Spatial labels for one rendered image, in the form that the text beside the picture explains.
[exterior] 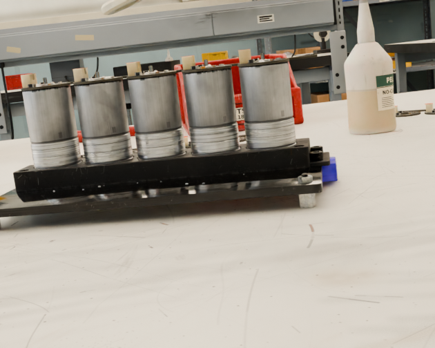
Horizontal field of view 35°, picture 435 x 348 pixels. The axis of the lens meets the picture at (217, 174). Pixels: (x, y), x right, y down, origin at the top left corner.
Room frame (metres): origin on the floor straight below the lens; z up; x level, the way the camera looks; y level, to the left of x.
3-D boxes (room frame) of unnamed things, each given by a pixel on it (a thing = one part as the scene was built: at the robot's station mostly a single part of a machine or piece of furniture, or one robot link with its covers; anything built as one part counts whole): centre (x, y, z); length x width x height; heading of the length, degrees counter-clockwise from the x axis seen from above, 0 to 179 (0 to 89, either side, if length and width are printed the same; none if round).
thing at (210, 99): (0.34, 0.00, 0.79); 0.02 x 0.02 x 0.05
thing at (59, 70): (2.72, 0.54, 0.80); 0.15 x 0.12 x 0.10; 4
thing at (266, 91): (0.33, -0.03, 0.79); 0.02 x 0.02 x 0.05
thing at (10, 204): (0.33, 0.03, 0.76); 0.16 x 0.07 x 0.01; 80
